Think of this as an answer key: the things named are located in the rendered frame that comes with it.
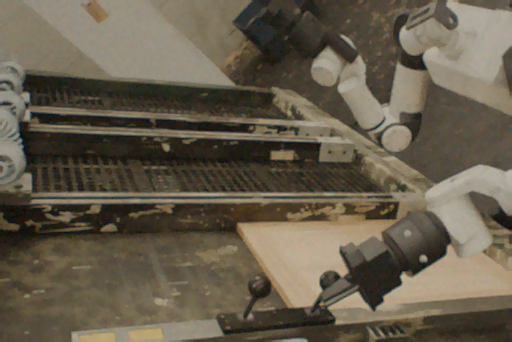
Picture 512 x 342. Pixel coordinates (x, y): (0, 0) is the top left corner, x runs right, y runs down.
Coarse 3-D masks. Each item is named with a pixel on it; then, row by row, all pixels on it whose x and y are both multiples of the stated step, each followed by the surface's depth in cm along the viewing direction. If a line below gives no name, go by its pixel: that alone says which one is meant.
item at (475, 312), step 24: (336, 312) 114; (360, 312) 115; (384, 312) 116; (408, 312) 118; (432, 312) 119; (456, 312) 121; (480, 312) 123; (504, 312) 126; (72, 336) 95; (120, 336) 97; (168, 336) 99; (192, 336) 100; (216, 336) 101; (240, 336) 103; (264, 336) 105; (288, 336) 107; (312, 336) 109; (336, 336) 111; (360, 336) 113
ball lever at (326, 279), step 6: (330, 270) 102; (324, 276) 101; (330, 276) 101; (336, 276) 101; (318, 282) 102; (324, 282) 101; (330, 282) 100; (324, 288) 101; (318, 300) 106; (312, 306) 108; (306, 312) 109; (312, 312) 109; (318, 312) 109
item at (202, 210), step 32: (0, 128) 124; (0, 192) 124; (32, 192) 134; (64, 192) 137; (96, 192) 140; (128, 192) 142; (160, 192) 145; (192, 192) 149; (224, 192) 152; (416, 192) 175; (0, 224) 128; (32, 224) 131; (64, 224) 134; (96, 224) 136; (128, 224) 139; (160, 224) 142; (192, 224) 145; (224, 224) 149
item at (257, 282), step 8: (256, 280) 96; (264, 280) 96; (248, 288) 96; (256, 288) 95; (264, 288) 96; (256, 296) 96; (264, 296) 96; (248, 304) 101; (248, 312) 102; (240, 320) 103; (248, 320) 104
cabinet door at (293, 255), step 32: (256, 224) 151; (288, 224) 154; (320, 224) 157; (352, 224) 160; (384, 224) 164; (256, 256) 137; (288, 256) 138; (320, 256) 140; (448, 256) 151; (480, 256) 154; (288, 288) 123; (320, 288) 126; (416, 288) 133; (448, 288) 135; (480, 288) 138
